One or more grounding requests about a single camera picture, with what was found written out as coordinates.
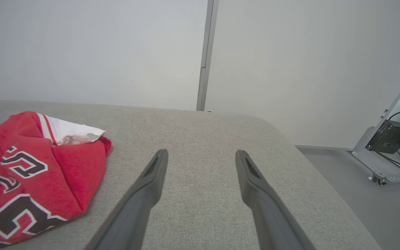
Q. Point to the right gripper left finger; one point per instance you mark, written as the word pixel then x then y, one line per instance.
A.
pixel 134 211

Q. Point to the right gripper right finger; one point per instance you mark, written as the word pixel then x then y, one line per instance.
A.
pixel 273 218

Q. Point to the red basketball jersey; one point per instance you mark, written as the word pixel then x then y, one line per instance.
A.
pixel 75 166

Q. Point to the black electronics box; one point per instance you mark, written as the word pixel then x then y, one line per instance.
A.
pixel 391 137

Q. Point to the silver metal wheeled frame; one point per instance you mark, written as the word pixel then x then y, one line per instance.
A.
pixel 363 146

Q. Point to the thin grey partition post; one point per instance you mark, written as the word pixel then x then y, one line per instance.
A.
pixel 205 69

